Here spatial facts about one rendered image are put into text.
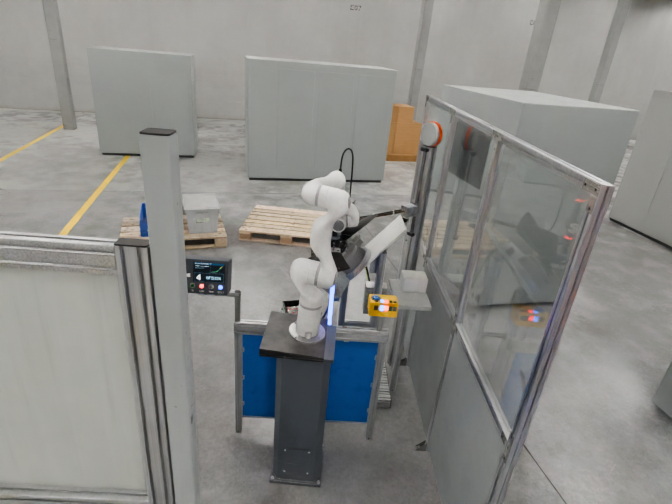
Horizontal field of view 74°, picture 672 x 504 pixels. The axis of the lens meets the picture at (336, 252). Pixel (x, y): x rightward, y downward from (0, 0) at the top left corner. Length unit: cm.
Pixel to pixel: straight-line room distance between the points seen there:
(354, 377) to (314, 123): 603
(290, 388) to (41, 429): 142
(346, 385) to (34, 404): 202
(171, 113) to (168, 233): 895
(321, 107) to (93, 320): 745
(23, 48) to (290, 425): 1412
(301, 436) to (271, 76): 643
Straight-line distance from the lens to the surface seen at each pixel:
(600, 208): 154
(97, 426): 120
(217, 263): 246
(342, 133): 839
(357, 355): 276
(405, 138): 1091
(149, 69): 971
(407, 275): 308
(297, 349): 227
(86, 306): 100
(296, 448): 274
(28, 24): 1555
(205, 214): 556
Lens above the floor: 235
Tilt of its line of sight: 25 degrees down
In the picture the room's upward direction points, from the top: 5 degrees clockwise
